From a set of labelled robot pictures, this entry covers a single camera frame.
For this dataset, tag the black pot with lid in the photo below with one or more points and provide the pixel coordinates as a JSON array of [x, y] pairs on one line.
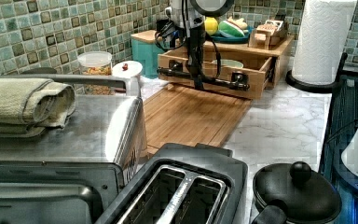
[[292, 193]]

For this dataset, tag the folded beige towel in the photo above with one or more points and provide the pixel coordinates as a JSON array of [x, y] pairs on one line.
[[30, 105]]

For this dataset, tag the stainless steel toaster oven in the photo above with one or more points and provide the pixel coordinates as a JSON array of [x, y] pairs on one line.
[[70, 175]]

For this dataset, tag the small wooden toy appliance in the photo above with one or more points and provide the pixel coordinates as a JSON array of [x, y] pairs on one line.
[[268, 35]]

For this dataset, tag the yellow lemon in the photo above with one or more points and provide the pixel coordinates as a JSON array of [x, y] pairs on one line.
[[211, 25]]

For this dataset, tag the green toy vegetable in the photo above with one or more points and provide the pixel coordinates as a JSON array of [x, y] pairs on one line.
[[229, 29]]

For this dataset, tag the teal canister with wooden lid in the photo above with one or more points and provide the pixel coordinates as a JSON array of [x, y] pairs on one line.
[[145, 51]]

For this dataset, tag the wooden drawer with black handle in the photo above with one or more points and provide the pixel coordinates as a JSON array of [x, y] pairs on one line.
[[240, 82]]

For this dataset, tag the blue dish rack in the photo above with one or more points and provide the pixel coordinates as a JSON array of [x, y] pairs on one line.
[[342, 124]]

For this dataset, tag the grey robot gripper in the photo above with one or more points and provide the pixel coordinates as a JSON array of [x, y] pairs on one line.
[[187, 26]]

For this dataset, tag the green bowl in drawer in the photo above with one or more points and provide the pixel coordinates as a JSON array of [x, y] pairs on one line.
[[230, 63]]

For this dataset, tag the black paper towel holder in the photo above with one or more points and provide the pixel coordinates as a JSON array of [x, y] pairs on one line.
[[318, 88]]

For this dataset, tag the white paper towel roll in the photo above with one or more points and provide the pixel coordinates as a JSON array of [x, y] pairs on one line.
[[322, 35]]

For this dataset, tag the bamboo cutting board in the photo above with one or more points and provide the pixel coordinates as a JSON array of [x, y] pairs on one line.
[[177, 114]]

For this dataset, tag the clear plastic food container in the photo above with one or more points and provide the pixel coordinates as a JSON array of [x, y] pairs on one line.
[[96, 63]]

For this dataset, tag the wooden drawer cabinet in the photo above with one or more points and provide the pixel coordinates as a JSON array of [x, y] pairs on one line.
[[251, 57]]

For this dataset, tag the silver two-slot toaster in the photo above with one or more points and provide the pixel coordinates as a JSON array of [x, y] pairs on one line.
[[182, 185]]

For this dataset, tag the beige toy food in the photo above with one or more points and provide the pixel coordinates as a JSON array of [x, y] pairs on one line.
[[239, 22]]

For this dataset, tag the dark blue plate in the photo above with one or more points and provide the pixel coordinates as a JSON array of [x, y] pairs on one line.
[[232, 40]]

